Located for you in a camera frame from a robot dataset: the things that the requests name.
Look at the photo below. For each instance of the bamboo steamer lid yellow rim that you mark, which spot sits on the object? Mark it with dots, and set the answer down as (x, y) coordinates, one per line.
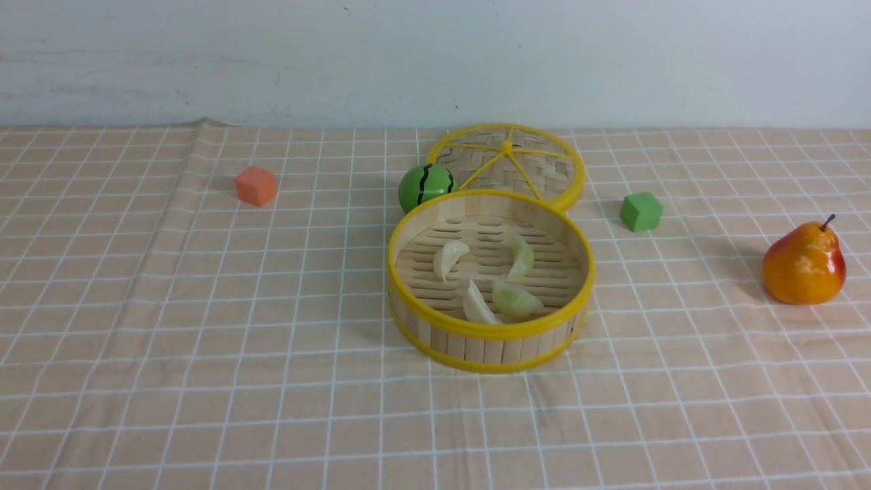
(513, 157)

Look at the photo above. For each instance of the white dumpling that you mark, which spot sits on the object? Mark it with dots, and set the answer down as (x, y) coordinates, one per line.
(447, 256)
(475, 308)

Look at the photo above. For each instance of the green watermelon toy ball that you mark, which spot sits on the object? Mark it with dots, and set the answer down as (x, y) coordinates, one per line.
(423, 182)

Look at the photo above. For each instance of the peach checkered tablecloth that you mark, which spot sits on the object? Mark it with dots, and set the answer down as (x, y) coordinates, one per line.
(158, 333)

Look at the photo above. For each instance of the orange foam cube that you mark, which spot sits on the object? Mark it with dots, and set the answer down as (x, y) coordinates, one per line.
(255, 186)

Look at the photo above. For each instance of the pale green dumpling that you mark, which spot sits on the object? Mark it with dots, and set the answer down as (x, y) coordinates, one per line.
(514, 300)
(523, 258)

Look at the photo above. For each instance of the green foam cube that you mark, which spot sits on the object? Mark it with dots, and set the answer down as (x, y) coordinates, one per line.
(641, 211)

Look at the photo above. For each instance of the bamboo steamer tray yellow rim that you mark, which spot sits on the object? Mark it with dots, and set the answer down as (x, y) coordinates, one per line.
(428, 311)

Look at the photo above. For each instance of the orange yellow toy pear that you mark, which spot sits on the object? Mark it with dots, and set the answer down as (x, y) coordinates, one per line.
(805, 267)

